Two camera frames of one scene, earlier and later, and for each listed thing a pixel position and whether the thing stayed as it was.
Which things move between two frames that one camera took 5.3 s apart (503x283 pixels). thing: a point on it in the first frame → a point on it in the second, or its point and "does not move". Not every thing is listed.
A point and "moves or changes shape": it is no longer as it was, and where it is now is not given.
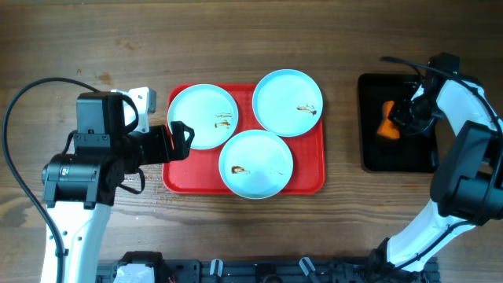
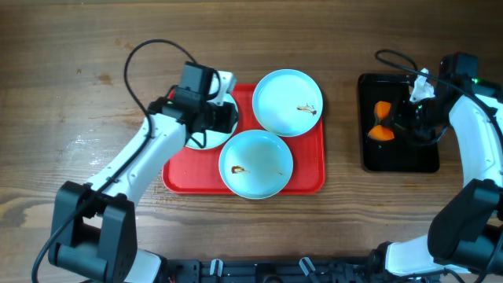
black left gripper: [171, 141] → [226, 118]
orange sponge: [387, 128] moves or changes shape
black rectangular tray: [415, 153] does not move
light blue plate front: [255, 164] does not move
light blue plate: [288, 103] does not move
